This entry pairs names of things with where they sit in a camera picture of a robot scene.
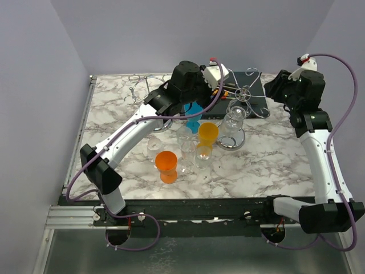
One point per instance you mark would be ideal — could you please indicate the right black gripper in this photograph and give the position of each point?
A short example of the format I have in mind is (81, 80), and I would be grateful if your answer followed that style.
(273, 88)

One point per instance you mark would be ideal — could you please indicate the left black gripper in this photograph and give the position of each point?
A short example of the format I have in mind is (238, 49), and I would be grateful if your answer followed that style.
(207, 102)

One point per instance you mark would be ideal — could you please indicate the scroll arm chrome glass rack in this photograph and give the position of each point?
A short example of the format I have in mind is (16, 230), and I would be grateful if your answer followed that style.
(238, 139)

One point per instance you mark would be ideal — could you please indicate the ribbed clear wine glass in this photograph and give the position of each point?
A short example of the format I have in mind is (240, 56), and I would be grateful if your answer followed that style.
(232, 121)

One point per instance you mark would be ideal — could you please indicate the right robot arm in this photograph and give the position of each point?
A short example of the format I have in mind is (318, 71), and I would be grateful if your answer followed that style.
(334, 204)

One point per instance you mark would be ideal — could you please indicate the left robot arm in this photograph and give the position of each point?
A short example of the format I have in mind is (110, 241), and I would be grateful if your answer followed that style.
(189, 83)

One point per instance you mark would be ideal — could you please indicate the orange utility knife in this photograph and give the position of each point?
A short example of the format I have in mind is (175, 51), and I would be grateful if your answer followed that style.
(224, 93)

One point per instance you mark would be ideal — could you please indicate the yellow plastic goblet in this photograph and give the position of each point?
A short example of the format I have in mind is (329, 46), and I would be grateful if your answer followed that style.
(207, 135)

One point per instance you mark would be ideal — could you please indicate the dark grey tool tray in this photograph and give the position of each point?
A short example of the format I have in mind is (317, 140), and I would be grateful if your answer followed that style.
(254, 103)

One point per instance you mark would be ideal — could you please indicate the clear glass behind centre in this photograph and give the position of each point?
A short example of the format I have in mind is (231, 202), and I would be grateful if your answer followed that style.
(183, 134)

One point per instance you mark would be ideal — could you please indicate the clear stemmed glass centre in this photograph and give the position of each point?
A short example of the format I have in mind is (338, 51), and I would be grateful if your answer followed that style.
(188, 149)

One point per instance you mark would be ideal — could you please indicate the clear glass with reflection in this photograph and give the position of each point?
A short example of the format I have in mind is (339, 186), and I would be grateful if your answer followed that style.
(203, 157)

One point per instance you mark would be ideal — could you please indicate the clear glass far left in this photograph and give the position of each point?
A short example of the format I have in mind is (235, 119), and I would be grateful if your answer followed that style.
(154, 146)

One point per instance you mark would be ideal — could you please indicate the orange plastic goblet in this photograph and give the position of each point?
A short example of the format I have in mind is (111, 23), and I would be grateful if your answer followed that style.
(166, 163)

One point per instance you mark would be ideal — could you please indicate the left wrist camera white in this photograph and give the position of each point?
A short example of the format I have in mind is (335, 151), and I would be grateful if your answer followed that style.
(212, 74)

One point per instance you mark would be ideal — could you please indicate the round ring chrome glass rack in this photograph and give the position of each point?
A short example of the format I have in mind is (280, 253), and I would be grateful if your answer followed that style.
(143, 84)

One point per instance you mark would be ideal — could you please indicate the black front mounting rail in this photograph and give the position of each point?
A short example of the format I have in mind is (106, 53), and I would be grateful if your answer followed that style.
(192, 218)

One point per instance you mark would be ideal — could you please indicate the aluminium extrusion frame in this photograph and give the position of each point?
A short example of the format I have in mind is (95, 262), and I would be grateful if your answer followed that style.
(64, 216)

